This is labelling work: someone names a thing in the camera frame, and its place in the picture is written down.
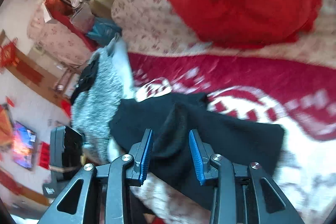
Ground black knit pants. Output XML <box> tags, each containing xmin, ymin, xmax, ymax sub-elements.
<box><xmin>109</xmin><ymin>93</ymin><xmax>285</xmax><ymax>210</ymax></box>

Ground grey fleece jacket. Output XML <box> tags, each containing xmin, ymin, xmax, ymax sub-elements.
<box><xmin>71</xmin><ymin>35</ymin><xmax>135</xmax><ymax>164</ymax></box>

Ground black garment on jacket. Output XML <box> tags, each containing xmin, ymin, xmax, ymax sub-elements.
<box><xmin>70</xmin><ymin>59</ymin><xmax>98</xmax><ymax>105</ymax></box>

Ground red chinese knot decoration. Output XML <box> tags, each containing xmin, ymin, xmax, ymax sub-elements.
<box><xmin>1</xmin><ymin>38</ymin><xmax>19</xmax><ymax>68</ymax></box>

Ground red and white blanket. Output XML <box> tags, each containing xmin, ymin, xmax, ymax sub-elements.
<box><xmin>129</xmin><ymin>53</ymin><xmax>335</xmax><ymax>223</ymax></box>

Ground teal plastic bag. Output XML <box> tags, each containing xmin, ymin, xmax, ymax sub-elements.
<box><xmin>86</xmin><ymin>17</ymin><xmax>122</xmax><ymax>47</ymax></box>

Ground floral bed sheet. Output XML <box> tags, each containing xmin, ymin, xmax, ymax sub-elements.
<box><xmin>111</xmin><ymin>0</ymin><xmax>335</xmax><ymax>68</ymax></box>

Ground wall television screen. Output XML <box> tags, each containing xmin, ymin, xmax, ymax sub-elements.
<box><xmin>12</xmin><ymin>121</ymin><xmax>37</xmax><ymax>170</ymax></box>

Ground red framed wall picture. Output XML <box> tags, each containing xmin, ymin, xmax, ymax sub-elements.
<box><xmin>0</xmin><ymin>104</ymin><xmax>14</xmax><ymax>148</ymax></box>

